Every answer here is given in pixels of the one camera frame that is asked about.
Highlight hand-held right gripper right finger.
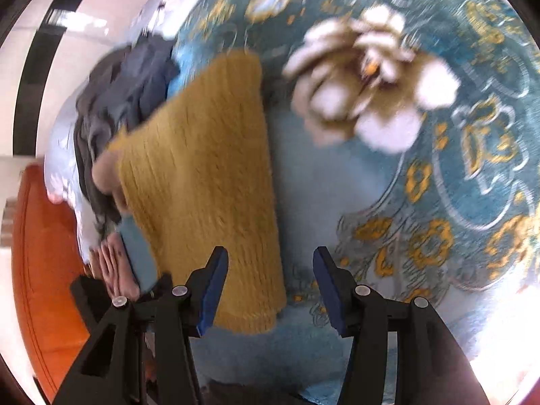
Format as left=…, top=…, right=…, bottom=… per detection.
left=313, top=246, right=491, bottom=405

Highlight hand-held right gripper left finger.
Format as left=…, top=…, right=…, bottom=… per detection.
left=53, top=245, right=231, bottom=405

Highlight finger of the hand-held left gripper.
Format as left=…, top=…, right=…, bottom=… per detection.
left=69, top=275, right=105, bottom=335
left=119, top=214, right=172, bottom=303

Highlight olive knit sweater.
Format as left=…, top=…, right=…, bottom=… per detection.
left=107, top=48, right=288, bottom=336

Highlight pink fuzzy cloth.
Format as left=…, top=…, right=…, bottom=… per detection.
left=90, top=236, right=141, bottom=301

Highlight orange wooden headboard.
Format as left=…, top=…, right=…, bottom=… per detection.
left=12, top=164, right=97, bottom=404

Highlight beige fuzzy sweater yellow pattern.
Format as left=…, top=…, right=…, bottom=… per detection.
left=92, top=151, right=127, bottom=212

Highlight light blue floral pillow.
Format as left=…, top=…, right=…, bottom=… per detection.
left=43, top=88, right=102, bottom=264

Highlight dark grey fleece garment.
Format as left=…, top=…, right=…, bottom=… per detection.
left=74, top=36, right=181, bottom=237

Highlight white wardrobe with black stripe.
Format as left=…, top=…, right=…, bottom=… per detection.
left=0, top=0, right=169, bottom=162

